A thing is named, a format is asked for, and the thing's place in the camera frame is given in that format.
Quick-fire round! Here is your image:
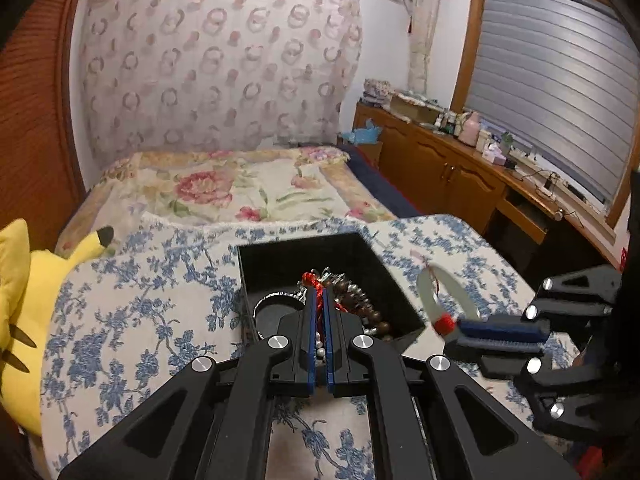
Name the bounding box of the yellow pikachu plush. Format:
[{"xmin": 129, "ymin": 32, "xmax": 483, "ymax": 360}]
[{"xmin": 1, "ymin": 219, "xmax": 114, "ymax": 436}]

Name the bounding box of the blue paper bag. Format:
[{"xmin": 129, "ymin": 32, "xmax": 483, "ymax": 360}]
[{"xmin": 340, "ymin": 119, "xmax": 382, "ymax": 145}]

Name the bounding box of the grey window blind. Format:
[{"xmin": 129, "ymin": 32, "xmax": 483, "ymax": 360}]
[{"xmin": 464, "ymin": 0, "xmax": 639, "ymax": 205}]

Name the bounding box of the cream side curtain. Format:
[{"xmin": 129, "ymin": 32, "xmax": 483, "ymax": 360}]
[{"xmin": 408, "ymin": 0, "xmax": 440, "ymax": 94}]

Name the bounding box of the pink bottle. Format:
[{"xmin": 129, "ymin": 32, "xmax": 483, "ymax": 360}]
[{"xmin": 458, "ymin": 110, "xmax": 480, "ymax": 146}]

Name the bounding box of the black jewelry box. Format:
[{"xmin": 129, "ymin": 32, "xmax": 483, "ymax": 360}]
[{"xmin": 239, "ymin": 233, "xmax": 425, "ymax": 352}]

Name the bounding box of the wooden side cabinet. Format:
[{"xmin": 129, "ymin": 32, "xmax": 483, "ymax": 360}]
[{"xmin": 354, "ymin": 103, "xmax": 618, "ymax": 266}]

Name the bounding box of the pink circle patterned curtain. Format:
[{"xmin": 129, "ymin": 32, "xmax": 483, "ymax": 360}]
[{"xmin": 80, "ymin": 0, "xmax": 362, "ymax": 166}]

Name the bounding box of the brown wooden bead bracelet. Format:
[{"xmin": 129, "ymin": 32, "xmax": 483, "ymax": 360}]
[{"xmin": 319, "ymin": 271, "xmax": 392, "ymax": 340}]

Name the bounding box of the blue floral white cloth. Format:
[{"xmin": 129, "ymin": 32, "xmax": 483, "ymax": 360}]
[{"xmin": 39, "ymin": 213, "xmax": 582, "ymax": 480}]

